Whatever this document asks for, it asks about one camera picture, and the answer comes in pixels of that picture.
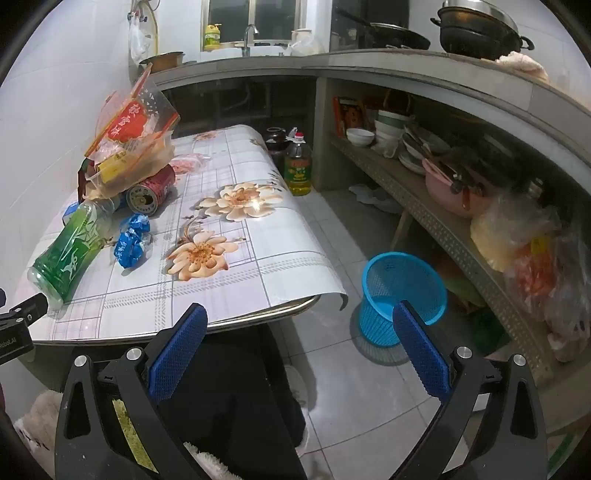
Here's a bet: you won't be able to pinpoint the cooking oil bottle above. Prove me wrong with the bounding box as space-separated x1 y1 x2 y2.
283 128 314 197

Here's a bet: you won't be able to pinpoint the wooden shelf leg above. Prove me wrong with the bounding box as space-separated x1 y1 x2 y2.
392 210 415 253

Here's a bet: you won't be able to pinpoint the orange plastic bag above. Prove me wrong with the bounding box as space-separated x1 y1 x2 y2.
510 240 557 305

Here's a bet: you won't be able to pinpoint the concrete kitchen counter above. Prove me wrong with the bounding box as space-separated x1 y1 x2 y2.
139 48 591 199

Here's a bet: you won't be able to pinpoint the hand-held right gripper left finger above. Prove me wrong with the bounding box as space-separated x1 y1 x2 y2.
54 302 222 480

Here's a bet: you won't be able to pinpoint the white fuzzy slipper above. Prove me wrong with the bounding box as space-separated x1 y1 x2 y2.
283 364 311 459

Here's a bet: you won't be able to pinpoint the stack of plates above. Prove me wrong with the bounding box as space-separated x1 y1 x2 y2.
398 129 451 176

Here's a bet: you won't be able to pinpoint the pale cloth on counter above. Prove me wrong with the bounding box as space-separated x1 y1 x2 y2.
496 52 550 84

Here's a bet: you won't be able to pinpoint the black pants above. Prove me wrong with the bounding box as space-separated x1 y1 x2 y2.
159 323 308 480

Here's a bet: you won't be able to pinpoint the hanging clear plastic bag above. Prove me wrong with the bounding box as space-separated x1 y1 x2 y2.
128 14 152 64

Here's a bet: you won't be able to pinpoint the white plastic bag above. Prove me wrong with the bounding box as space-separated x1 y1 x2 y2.
285 28 326 57

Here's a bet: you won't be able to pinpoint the green bag under shelf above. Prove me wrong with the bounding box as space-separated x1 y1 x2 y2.
470 308 511 354

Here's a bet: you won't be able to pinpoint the white cloth scrap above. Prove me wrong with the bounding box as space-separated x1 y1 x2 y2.
348 184 402 214

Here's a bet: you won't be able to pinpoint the window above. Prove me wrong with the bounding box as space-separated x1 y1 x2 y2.
201 0 333 51

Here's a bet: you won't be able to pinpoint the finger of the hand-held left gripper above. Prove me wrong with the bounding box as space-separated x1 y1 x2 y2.
0 293 49 326

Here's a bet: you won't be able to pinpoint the stack of bowls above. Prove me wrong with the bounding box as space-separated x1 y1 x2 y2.
374 110 416 155

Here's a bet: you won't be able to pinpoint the blue plastic mesh basket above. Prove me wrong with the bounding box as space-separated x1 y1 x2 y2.
359 251 448 348

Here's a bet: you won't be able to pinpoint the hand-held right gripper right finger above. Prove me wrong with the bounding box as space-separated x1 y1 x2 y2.
390 299 550 480

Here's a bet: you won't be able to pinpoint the red printed plastic bag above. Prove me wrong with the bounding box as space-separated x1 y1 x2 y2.
84 65 181 200

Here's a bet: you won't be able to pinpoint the bag of yellow flatbread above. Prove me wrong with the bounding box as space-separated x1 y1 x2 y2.
470 198 546 274

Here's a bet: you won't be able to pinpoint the black wok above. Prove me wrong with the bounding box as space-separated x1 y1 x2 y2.
335 7 432 51

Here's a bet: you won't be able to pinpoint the metal faucet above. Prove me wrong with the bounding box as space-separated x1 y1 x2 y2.
242 24 260 58

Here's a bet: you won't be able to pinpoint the red drink can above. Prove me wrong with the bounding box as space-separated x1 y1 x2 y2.
127 164 177 217

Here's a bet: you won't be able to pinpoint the blue snack wrapper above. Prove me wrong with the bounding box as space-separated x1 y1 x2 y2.
114 231 151 270
121 213 151 237

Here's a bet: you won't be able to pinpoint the black steamer pot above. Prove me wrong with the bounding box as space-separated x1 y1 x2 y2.
430 0 535 58

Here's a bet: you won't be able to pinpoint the green plastic bottle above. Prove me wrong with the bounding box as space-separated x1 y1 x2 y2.
27 196 127 311

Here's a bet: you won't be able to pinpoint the white and yellow medicine box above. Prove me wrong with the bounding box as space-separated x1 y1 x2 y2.
98 154 136 184

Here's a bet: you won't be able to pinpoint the pink clear plastic wrapper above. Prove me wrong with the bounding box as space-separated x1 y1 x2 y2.
170 154 209 177

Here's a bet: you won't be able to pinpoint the white bowl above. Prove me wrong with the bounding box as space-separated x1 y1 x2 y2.
346 128 376 148

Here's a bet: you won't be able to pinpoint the dark ceramic jar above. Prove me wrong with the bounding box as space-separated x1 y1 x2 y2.
264 127 291 174

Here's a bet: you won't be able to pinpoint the pink plastic basin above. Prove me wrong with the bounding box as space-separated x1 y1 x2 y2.
422 157 491 220

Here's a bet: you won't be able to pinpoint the red cardboard box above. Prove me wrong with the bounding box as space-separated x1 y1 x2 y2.
333 96 369 138

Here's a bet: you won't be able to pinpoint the floral tablecloth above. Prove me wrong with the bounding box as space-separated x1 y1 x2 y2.
9 124 349 344

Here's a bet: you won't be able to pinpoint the large clear plastic bag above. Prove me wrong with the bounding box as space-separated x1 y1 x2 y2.
503 203 591 363

